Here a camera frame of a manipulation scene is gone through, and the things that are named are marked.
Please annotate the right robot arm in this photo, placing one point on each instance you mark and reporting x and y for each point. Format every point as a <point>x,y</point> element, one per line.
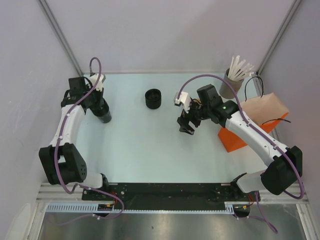
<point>284,164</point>

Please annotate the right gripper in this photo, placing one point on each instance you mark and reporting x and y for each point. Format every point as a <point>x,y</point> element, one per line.
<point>184,121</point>

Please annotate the white straws bundle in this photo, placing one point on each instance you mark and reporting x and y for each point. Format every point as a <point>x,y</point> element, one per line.
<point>239,69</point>

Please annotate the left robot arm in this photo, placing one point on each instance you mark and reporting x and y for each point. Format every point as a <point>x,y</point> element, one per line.
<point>84,93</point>

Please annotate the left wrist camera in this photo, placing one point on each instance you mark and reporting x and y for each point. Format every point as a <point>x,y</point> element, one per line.
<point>97,80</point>

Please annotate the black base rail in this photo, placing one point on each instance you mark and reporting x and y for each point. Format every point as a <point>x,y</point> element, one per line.
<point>178,196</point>

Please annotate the orange paper bag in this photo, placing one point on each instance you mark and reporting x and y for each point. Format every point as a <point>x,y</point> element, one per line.
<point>267,111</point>

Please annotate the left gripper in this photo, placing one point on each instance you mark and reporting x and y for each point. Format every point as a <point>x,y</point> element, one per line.
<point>100,101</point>

